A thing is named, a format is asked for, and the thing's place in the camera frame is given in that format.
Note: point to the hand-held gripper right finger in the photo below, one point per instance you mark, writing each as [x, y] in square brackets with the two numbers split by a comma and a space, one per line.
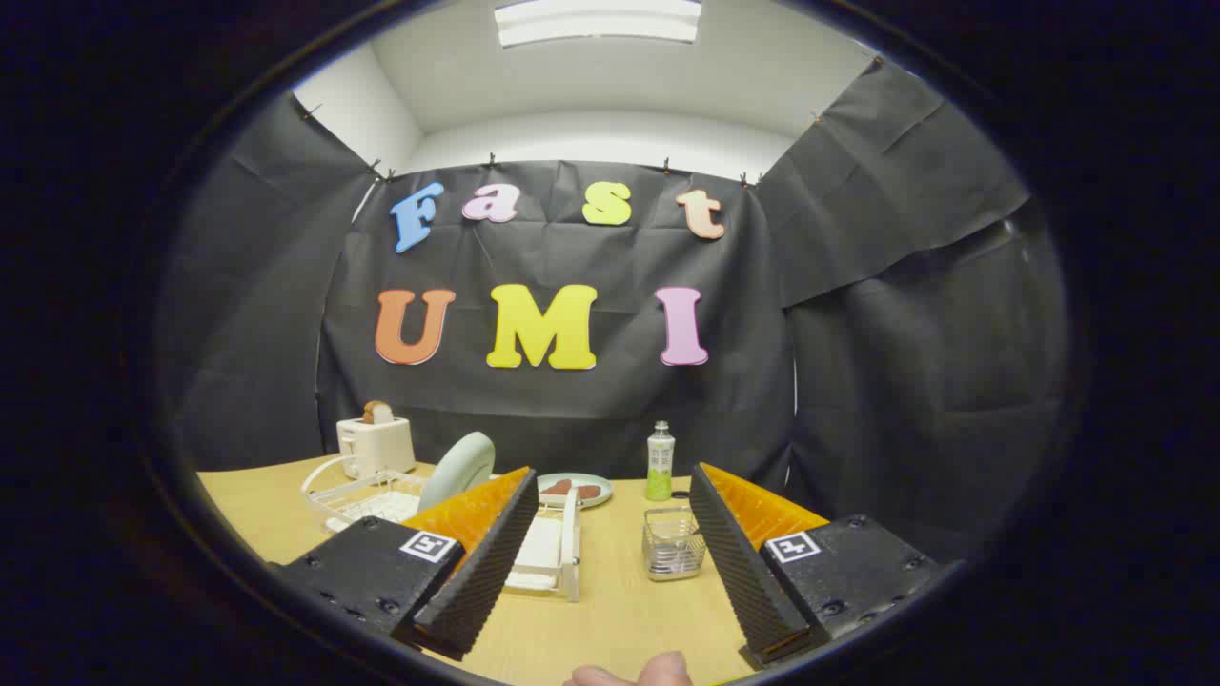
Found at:
[748, 572]

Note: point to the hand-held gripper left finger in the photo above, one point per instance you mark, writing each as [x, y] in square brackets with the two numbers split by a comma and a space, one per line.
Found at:
[481, 572]

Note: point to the pale green plate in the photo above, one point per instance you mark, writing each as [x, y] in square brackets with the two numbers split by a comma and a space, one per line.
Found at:
[462, 467]

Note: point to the small plate with food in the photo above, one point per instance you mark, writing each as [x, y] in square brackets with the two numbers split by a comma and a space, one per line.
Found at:
[596, 498]

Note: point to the reddish brown food pieces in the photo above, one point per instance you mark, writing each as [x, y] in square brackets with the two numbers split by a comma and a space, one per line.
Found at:
[572, 490]

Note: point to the white toaster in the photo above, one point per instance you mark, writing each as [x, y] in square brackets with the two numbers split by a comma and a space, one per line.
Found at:
[376, 448]

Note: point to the bread slice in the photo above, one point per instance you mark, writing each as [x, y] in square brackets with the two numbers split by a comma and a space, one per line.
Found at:
[377, 412]

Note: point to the ceiling light panel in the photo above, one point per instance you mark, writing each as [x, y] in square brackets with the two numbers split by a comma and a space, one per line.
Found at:
[599, 21]

